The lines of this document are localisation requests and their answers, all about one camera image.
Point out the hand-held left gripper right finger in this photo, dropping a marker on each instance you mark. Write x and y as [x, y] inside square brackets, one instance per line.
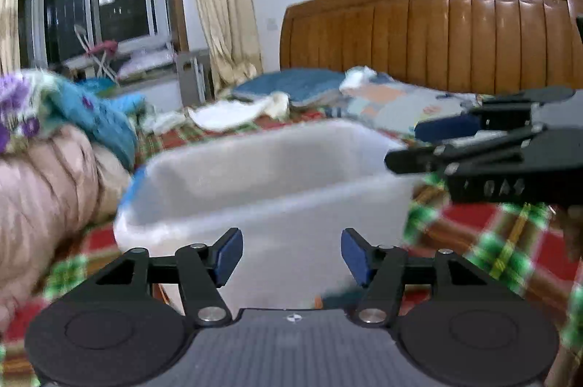
[354, 255]

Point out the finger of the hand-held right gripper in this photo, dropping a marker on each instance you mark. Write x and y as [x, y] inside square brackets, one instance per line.
[448, 128]
[423, 159]

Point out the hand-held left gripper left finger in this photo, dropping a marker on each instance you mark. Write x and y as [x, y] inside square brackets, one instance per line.
[230, 254]

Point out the white plastic container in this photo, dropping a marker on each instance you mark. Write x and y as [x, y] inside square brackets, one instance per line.
[273, 186]

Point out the patterned pillow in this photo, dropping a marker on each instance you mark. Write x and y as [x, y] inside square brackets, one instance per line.
[396, 104]

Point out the plaid bed sheet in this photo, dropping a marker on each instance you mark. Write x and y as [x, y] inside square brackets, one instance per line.
[492, 241]

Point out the wooden headboard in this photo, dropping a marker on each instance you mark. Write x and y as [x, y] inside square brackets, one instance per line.
[432, 36]

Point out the white cloth on pillow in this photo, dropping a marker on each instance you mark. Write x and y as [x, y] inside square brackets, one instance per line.
[357, 77]

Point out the flat white cloth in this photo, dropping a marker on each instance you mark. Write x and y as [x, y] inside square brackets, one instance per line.
[232, 111]

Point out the blue pillow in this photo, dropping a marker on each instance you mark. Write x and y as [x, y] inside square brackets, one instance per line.
[296, 84]

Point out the grey box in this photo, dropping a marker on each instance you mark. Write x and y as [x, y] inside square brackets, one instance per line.
[193, 77]

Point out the purple floral blanket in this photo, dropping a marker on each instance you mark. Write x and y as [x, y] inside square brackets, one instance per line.
[91, 113]

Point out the pink quilt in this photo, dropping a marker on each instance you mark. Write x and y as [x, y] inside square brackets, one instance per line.
[41, 195]

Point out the white pillow by window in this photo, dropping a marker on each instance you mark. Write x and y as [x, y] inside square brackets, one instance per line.
[145, 61]

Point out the folding chair with red seat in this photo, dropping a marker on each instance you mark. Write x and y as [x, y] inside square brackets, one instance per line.
[98, 52]

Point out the yellow patterned curtain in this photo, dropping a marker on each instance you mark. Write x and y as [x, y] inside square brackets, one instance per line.
[223, 4]
[9, 9]

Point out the window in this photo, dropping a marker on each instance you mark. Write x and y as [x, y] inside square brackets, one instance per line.
[104, 0]

